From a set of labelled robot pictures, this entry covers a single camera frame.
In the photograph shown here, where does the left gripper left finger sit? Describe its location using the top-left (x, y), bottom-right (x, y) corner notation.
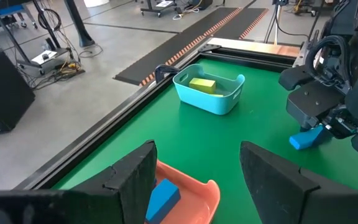
top-left (70, 139), bottom-right (158, 224)

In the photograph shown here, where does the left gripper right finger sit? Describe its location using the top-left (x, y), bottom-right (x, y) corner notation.
top-left (239, 140), bottom-right (358, 224)

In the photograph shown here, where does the blue block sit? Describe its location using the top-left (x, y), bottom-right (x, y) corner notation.
top-left (289, 124), bottom-right (328, 151)
top-left (145, 178), bottom-right (181, 224)

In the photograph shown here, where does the yellow-green block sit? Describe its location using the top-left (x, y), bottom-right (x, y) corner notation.
top-left (188, 77), bottom-right (216, 95)

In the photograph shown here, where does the orange plastic bin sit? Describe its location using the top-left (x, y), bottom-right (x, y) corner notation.
top-left (144, 159), bottom-right (221, 224)

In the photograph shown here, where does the tripod stand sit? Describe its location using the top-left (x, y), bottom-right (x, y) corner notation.
top-left (263, 0), bottom-right (291, 44)

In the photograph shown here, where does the teal plastic bin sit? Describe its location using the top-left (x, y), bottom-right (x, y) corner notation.
top-left (172, 63), bottom-right (246, 116)

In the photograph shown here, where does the black table clamp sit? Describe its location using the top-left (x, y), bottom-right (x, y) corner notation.
top-left (154, 64), bottom-right (180, 84)

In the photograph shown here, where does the low equipment cart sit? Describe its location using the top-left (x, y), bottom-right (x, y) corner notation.
top-left (16, 46), bottom-right (86, 82)
top-left (140, 0), bottom-right (181, 18)

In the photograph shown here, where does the black cabinet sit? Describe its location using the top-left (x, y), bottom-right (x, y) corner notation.
top-left (0, 49), bottom-right (36, 137)

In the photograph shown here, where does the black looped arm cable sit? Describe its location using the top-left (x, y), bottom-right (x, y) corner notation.
top-left (305, 35), bottom-right (352, 93)

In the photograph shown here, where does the black post base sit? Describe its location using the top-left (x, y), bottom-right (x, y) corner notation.
top-left (63, 0), bottom-right (96, 48)

